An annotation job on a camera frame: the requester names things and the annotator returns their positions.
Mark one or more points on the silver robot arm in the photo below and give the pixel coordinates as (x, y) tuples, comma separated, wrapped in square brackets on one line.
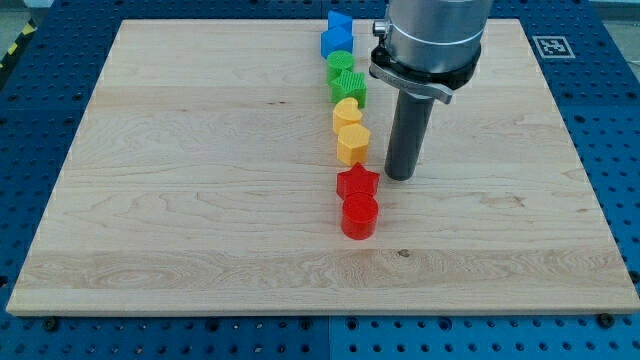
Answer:
[(429, 48)]

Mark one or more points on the red star block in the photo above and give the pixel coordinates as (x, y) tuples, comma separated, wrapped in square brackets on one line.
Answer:
[(357, 180)]

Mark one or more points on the red cylinder block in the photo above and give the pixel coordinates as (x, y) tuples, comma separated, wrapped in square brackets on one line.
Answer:
[(359, 216)]

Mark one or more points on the yellow hexagon block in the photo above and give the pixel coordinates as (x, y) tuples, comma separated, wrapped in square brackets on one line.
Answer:
[(353, 144)]

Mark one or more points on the yellow heart block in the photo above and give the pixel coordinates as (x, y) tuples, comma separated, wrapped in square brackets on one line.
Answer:
[(346, 112)]

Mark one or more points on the green star block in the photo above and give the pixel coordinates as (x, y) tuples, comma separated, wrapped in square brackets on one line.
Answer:
[(349, 85)]

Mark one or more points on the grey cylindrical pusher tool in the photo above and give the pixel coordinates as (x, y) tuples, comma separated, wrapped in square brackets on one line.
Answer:
[(410, 123)]

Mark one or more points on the wooden board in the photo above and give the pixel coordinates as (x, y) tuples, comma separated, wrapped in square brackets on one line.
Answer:
[(202, 182)]

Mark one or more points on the green cylinder block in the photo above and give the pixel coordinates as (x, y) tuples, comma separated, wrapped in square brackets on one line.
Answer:
[(337, 62)]

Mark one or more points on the blue pentagon block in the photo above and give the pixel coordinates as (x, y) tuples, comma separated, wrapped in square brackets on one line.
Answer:
[(335, 39)]

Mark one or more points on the blue triangle block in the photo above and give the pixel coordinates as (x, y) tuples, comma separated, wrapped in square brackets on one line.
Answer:
[(337, 19)]

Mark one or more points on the white fiducial marker tag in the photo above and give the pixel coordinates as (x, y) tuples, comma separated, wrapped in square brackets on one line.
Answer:
[(553, 47)]

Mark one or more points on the black bolt left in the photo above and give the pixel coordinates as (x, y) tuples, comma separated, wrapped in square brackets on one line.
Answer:
[(50, 324)]

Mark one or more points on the black bolt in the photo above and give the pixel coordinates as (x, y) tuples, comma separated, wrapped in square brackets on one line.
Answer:
[(605, 320), (50, 324)]

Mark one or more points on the black bolt right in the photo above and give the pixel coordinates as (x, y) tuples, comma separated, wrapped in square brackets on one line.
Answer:
[(605, 320)]

